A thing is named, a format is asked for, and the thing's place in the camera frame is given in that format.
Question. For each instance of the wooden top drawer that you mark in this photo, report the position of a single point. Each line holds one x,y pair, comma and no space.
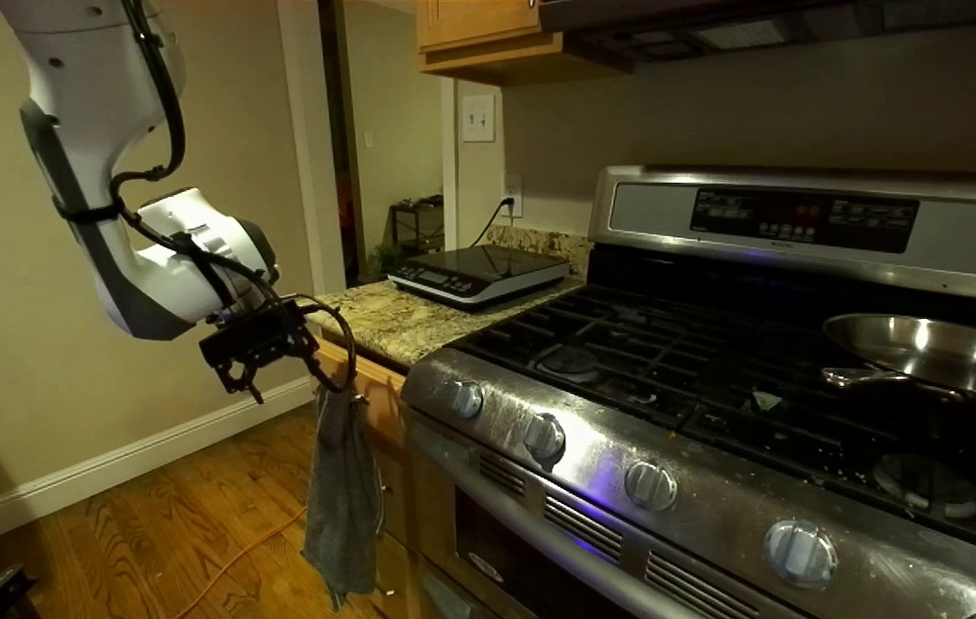
368,400

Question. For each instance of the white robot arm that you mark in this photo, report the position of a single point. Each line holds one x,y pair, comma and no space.
106,110

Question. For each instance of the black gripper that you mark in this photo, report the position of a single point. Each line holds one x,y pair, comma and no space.
251,343

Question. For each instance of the granite countertop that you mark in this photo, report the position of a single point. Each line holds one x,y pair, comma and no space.
399,328

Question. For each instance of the stainless steel gas stove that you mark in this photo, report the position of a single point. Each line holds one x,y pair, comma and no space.
662,441

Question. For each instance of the white wall light switch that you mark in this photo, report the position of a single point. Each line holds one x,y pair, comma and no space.
479,118

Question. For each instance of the wooden upper cabinet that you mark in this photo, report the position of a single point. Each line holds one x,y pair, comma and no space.
498,42

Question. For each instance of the steel frying pan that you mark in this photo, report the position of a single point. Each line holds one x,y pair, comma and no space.
934,357

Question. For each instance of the grey hanging towel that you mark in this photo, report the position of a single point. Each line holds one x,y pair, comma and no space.
345,500

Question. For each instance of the black induction cooktop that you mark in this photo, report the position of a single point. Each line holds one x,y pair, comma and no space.
479,276

